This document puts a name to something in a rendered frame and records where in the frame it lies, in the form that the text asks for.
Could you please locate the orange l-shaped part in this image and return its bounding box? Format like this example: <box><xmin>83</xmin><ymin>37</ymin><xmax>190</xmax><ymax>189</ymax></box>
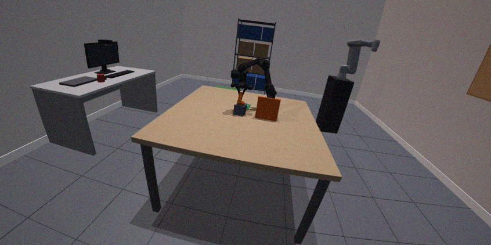
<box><xmin>237</xmin><ymin>92</ymin><xmax>244</xmax><ymax>105</ymax></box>

